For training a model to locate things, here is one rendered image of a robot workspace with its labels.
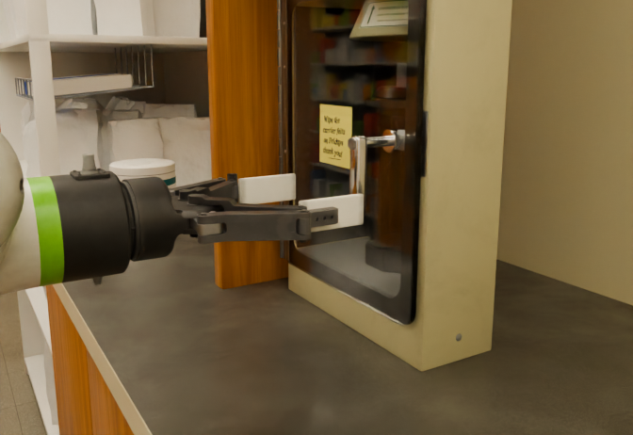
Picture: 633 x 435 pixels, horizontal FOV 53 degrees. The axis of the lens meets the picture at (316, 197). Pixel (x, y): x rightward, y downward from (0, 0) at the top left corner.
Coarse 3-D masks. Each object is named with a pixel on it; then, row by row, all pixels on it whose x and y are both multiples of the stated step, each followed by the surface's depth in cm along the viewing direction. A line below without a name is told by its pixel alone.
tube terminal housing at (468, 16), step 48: (432, 0) 64; (480, 0) 66; (432, 48) 64; (480, 48) 68; (432, 96) 65; (480, 96) 69; (432, 144) 66; (480, 144) 70; (432, 192) 68; (480, 192) 71; (432, 240) 69; (480, 240) 73; (432, 288) 70; (480, 288) 74; (384, 336) 77; (432, 336) 71; (480, 336) 76
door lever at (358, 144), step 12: (384, 132) 70; (348, 144) 68; (360, 144) 67; (372, 144) 68; (384, 144) 69; (396, 144) 69; (360, 156) 67; (360, 168) 68; (360, 180) 68; (360, 192) 68
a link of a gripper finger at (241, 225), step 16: (224, 224) 55; (240, 224) 54; (256, 224) 54; (272, 224) 54; (288, 224) 55; (304, 224) 55; (208, 240) 54; (224, 240) 54; (240, 240) 54; (256, 240) 55; (272, 240) 55
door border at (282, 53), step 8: (280, 16) 89; (280, 24) 89; (280, 48) 90; (280, 56) 90; (424, 56) 65; (280, 64) 90; (424, 64) 65; (280, 88) 91; (280, 96) 91; (280, 128) 92; (280, 136) 92; (280, 160) 93; (280, 168) 93; (280, 240) 96; (288, 240) 94; (288, 248) 94; (288, 256) 95; (416, 280) 70; (416, 288) 70
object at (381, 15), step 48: (288, 0) 87; (336, 0) 76; (384, 0) 68; (288, 48) 88; (336, 48) 77; (384, 48) 69; (288, 96) 90; (336, 96) 79; (384, 96) 70; (288, 144) 91; (336, 192) 81; (384, 192) 72; (336, 240) 82; (384, 240) 73; (336, 288) 83; (384, 288) 74
